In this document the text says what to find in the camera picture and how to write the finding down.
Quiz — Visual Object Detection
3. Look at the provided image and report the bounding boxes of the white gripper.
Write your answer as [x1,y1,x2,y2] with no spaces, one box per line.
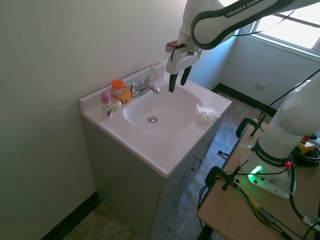
[165,47,202,94]

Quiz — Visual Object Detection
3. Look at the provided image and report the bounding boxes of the white tissue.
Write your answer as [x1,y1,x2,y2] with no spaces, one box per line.
[195,102,221,123]

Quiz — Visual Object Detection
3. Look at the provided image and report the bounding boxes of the chrome sink faucet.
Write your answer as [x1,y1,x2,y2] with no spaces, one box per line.
[125,72,161,98]

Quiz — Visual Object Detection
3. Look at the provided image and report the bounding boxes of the orange-lidded clear jar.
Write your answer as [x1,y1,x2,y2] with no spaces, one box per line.
[111,79,125,97]

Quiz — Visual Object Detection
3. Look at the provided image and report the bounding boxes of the small white round container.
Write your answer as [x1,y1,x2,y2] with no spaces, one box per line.
[110,98,123,111]

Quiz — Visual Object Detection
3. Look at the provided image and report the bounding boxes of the white vanity sink top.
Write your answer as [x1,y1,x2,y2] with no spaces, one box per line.
[79,58,233,179]

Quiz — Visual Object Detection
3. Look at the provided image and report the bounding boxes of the black C-clamp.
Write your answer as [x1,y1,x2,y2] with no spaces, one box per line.
[204,161,250,192]
[236,112,268,140]

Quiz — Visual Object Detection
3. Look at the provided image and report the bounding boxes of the pink-capped white deodorant bottle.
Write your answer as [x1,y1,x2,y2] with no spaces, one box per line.
[100,90,112,120]

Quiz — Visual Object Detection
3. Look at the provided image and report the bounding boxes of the grey vanity cabinet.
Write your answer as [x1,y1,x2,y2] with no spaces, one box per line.
[82,117,223,226]

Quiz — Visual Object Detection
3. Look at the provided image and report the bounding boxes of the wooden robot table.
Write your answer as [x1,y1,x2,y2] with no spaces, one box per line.
[196,117,320,240]

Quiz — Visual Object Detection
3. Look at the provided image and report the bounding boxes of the yellow emergency stop box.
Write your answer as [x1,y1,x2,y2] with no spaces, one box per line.
[298,133,320,156]

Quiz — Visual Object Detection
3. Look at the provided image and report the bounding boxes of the red and grey wrist camera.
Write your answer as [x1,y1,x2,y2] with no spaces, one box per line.
[165,41,187,54]

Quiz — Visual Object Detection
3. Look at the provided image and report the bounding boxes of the window with white frame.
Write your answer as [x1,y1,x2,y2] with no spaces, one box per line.
[246,0,320,57]

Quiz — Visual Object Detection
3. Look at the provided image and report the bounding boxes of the grey and yellow table cable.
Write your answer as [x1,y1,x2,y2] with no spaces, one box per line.
[234,182,320,240]

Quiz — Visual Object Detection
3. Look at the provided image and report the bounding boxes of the coiled black cable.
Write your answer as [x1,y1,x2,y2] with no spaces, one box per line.
[289,144,320,167]

